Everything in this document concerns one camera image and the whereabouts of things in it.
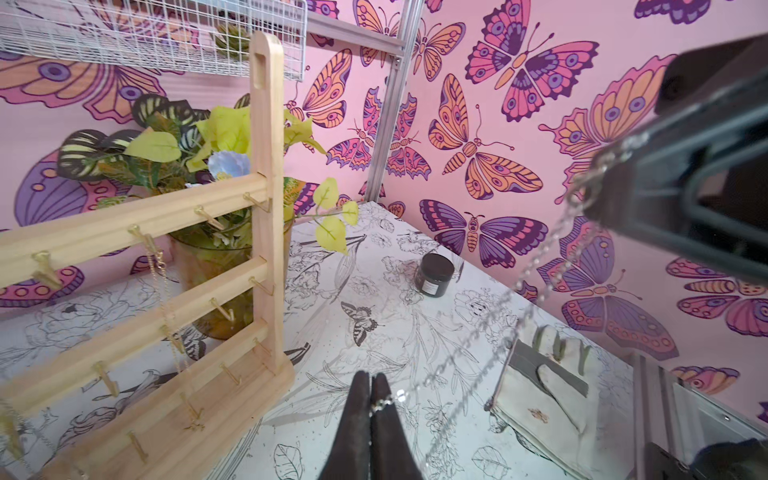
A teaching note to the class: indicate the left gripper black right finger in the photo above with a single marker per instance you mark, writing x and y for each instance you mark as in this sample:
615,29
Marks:
391,457

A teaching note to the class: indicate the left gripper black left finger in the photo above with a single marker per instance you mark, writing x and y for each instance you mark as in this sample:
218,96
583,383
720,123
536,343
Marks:
349,457

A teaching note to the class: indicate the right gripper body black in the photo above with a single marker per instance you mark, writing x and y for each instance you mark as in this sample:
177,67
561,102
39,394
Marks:
693,181

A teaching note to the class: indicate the beige work glove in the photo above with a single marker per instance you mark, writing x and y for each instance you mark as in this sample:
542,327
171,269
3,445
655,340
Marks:
548,392

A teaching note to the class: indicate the small black cylinder jar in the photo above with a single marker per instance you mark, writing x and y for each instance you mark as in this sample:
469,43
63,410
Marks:
434,274

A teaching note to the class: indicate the potted green plant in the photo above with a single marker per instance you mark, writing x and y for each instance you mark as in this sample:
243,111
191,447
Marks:
177,147

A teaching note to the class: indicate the small succulent in basket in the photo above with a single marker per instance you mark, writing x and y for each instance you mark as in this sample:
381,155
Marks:
231,41

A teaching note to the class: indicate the white wire basket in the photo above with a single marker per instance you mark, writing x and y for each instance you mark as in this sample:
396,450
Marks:
167,35

